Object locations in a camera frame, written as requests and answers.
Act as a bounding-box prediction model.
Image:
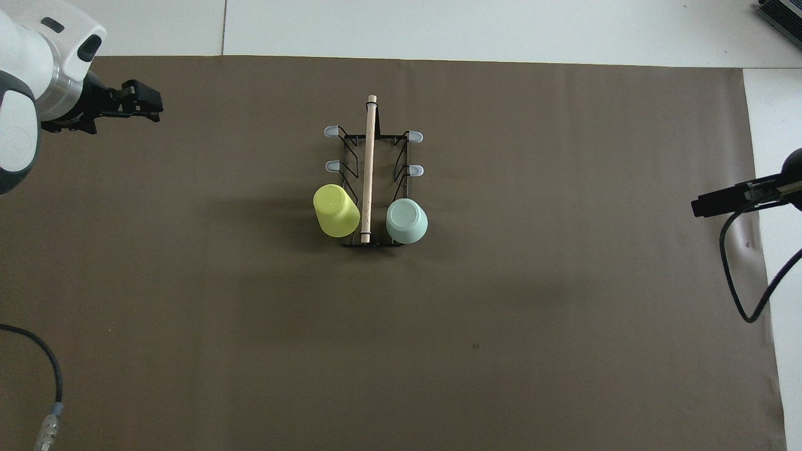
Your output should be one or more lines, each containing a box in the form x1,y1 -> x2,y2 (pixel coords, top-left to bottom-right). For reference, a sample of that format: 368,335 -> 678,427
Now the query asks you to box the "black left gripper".
40,71 -> 164,136

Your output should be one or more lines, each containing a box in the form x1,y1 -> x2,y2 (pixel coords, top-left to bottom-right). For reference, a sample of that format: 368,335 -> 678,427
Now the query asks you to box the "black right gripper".
690,148 -> 802,219

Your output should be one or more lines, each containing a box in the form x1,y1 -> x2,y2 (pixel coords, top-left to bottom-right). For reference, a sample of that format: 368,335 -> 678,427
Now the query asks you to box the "yellow plastic cup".
313,183 -> 362,239

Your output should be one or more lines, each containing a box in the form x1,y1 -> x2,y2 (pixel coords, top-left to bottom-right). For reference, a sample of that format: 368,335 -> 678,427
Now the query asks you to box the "pale green plastic cup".
385,197 -> 430,245

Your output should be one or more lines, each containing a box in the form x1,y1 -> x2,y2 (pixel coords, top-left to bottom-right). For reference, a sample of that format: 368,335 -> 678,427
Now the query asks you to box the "grey ribbed device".
754,0 -> 802,33

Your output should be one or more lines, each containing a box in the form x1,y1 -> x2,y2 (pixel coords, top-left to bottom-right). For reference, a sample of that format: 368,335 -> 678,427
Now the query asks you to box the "brown paper mat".
0,55 -> 789,451

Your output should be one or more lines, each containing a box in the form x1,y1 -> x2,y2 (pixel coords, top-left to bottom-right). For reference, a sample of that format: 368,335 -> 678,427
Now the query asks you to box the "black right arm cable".
719,199 -> 802,324

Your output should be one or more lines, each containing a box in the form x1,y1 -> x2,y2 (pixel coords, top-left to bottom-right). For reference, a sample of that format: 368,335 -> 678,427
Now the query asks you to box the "black wire cup rack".
318,95 -> 424,248

